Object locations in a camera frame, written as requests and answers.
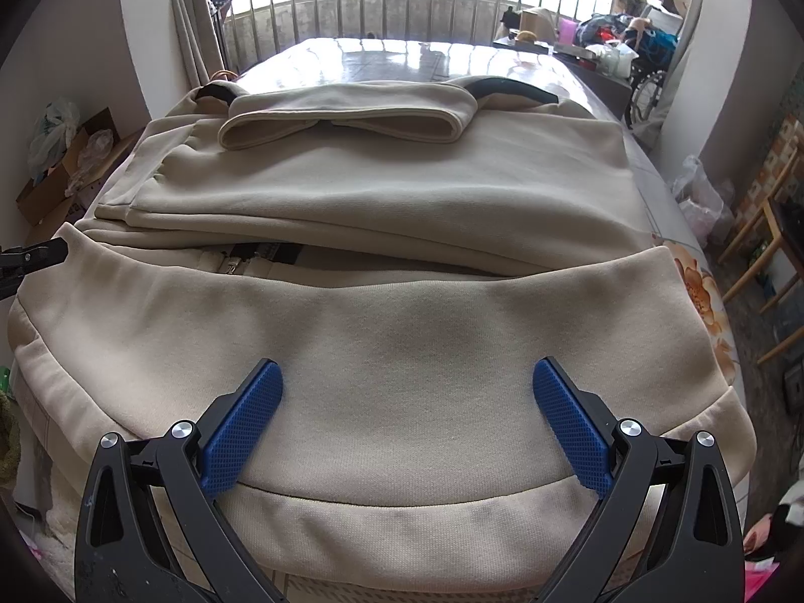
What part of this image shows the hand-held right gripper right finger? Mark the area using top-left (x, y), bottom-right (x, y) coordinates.
top-left (533, 357), bottom-right (745, 603)

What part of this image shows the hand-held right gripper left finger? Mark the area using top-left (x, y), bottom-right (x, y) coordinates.
top-left (74, 358), bottom-right (296, 603)

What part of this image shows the beige zip jacket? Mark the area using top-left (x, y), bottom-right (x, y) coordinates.
top-left (6, 72), bottom-right (758, 585)

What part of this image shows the large cardboard box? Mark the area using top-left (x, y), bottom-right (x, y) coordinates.
top-left (16, 107), bottom-right (145, 227)

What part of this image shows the clear plastic wrap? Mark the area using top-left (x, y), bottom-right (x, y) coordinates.
top-left (66, 129), bottom-right (120, 195)

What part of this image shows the white plastic bag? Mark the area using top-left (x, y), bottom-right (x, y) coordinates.
top-left (672, 154), bottom-right (736, 246)
top-left (28, 100), bottom-right (82, 170)

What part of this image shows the white fleece blanket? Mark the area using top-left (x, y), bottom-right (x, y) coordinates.
top-left (19, 477), bottom-right (82, 554)

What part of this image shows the wooden chair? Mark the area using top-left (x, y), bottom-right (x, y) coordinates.
top-left (716, 113), bottom-right (804, 365)

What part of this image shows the white jug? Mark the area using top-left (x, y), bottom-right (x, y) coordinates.
top-left (596, 43), bottom-right (637, 76)

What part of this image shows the pile of colourful clutter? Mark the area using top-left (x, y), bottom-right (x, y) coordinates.
top-left (565, 6), bottom-right (682, 76)

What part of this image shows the brown cardboard box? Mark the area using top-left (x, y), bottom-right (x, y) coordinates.
top-left (518, 8), bottom-right (560, 44)

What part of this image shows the balcony railing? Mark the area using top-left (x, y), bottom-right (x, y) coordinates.
top-left (201, 0), bottom-right (629, 73)

